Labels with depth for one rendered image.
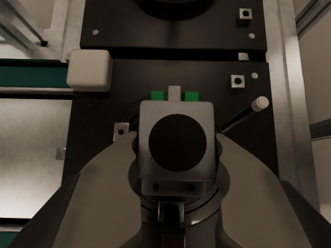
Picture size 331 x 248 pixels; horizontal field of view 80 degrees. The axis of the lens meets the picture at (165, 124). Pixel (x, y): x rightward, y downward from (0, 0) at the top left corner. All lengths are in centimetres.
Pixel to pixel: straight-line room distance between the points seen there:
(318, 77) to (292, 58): 15
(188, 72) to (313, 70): 27
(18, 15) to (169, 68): 18
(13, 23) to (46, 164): 17
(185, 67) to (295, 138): 16
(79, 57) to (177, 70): 11
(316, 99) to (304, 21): 14
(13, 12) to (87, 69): 10
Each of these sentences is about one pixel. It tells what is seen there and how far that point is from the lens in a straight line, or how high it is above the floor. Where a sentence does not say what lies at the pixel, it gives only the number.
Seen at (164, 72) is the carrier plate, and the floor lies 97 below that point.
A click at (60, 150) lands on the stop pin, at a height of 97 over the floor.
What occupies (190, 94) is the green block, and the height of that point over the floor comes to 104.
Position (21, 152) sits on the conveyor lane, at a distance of 34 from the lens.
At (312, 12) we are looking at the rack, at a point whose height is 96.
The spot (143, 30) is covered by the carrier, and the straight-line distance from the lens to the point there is 29.
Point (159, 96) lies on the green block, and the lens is 17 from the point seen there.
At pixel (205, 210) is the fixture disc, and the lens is 21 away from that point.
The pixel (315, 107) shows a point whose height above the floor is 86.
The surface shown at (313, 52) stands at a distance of 48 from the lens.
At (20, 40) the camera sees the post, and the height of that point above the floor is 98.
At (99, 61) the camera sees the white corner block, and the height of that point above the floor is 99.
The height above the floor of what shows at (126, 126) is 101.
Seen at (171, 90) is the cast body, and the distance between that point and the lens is 16.
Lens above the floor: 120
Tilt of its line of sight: 78 degrees down
